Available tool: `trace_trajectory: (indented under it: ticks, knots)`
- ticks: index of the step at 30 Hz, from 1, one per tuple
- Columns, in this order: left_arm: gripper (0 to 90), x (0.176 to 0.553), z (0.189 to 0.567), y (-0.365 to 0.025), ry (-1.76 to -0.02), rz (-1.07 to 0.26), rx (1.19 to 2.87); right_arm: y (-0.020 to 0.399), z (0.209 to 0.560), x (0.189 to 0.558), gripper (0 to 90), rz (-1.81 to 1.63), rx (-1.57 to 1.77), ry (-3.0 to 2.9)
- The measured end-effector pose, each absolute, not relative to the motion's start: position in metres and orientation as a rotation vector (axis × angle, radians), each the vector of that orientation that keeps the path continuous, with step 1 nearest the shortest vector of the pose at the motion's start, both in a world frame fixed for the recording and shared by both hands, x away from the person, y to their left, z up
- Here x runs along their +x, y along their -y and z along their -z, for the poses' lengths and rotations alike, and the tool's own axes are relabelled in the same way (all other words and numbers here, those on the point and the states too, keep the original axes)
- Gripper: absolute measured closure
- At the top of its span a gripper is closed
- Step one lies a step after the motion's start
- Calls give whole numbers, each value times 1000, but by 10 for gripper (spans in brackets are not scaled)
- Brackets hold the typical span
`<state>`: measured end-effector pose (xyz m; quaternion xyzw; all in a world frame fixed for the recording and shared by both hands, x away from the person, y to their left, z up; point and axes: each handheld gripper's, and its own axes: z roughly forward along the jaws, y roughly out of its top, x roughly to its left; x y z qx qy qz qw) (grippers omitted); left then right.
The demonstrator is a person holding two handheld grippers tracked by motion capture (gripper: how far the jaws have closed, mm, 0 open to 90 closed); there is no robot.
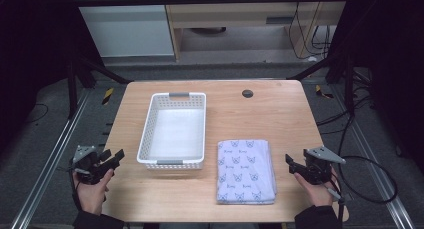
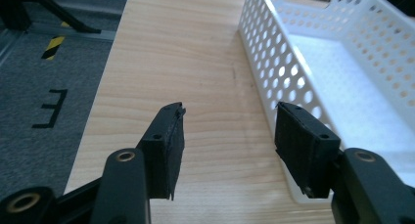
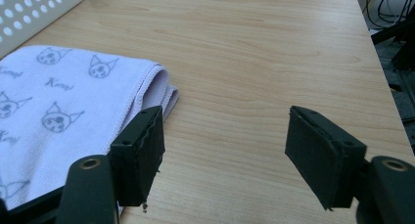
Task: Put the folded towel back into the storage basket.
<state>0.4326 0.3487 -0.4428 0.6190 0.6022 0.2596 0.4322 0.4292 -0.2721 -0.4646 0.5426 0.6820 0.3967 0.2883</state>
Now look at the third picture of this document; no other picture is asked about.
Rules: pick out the lilac cat-print towel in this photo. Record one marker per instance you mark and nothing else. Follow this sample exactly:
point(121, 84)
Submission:
point(65, 113)

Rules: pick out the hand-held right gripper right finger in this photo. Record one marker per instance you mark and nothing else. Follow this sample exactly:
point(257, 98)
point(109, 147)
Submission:
point(321, 158)

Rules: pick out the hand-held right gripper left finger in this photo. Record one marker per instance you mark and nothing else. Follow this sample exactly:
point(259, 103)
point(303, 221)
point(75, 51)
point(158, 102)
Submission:
point(137, 165)

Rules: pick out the black metal stand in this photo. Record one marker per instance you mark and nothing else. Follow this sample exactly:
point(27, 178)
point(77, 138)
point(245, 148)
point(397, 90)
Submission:
point(399, 51)

